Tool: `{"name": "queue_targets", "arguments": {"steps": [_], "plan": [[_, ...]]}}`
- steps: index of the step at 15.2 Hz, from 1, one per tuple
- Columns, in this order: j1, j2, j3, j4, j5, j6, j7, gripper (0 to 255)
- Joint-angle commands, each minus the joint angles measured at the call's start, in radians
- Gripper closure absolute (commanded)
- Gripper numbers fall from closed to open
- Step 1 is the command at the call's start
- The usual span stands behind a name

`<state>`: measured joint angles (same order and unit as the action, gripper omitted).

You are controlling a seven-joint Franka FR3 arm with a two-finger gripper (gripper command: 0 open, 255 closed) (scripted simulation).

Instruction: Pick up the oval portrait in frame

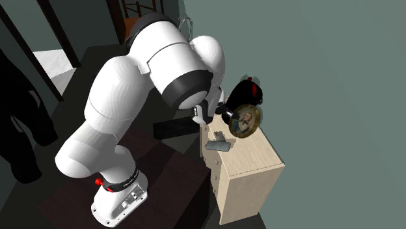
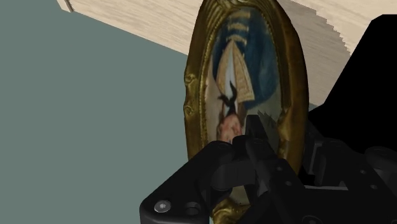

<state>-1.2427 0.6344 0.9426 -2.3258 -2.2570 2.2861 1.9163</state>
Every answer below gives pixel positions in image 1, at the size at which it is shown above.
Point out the grey rectangular object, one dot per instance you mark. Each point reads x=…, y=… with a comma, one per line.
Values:
x=218, y=146

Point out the light wooden chest of drawers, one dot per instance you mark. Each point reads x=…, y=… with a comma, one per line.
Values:
x=250, y=190

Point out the dark robot stand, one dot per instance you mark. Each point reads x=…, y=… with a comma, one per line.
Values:
x=177, y=190

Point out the dark door frame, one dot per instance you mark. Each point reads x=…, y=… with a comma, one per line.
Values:
x=60, y=38

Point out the wooden chair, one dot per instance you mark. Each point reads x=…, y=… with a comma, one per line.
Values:
x=131, y=22

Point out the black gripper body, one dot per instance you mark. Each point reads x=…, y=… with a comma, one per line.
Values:
x=222, y=110

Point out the black backpack with red trim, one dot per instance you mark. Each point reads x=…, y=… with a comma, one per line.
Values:
x=242, y=92

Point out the round portrait plate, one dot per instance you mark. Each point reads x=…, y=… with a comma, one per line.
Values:
x=245, y=122

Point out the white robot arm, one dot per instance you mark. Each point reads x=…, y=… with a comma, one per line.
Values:
x=127, y=95

